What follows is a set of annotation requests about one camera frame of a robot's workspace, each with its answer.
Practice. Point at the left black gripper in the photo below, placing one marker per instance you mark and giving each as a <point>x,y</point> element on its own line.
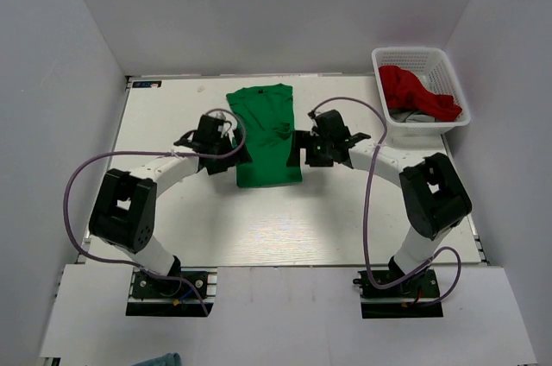
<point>240,157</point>

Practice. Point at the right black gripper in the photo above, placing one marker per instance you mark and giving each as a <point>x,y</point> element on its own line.
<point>304,140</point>

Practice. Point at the green t shirt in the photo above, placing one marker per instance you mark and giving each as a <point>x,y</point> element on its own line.
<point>268,115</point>

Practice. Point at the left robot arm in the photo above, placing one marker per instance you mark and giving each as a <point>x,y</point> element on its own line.
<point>124,213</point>

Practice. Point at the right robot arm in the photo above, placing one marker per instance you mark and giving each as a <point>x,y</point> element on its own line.
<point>435,199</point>

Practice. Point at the grey t shirt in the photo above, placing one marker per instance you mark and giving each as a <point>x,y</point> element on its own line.
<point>411,116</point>

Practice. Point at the red t shirt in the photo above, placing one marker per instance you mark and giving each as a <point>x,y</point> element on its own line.
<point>405,92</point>

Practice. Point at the blue label sticker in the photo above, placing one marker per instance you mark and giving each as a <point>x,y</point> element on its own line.
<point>146,84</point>

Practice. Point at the white plastic basket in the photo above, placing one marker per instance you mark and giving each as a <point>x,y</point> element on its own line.
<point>433,69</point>

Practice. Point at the blue cloth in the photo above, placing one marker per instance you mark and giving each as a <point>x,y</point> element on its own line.
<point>169,359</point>

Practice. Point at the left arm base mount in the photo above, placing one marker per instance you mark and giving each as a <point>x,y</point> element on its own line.
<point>149,297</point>

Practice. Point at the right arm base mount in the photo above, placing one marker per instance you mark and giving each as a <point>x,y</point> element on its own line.
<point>413,299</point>

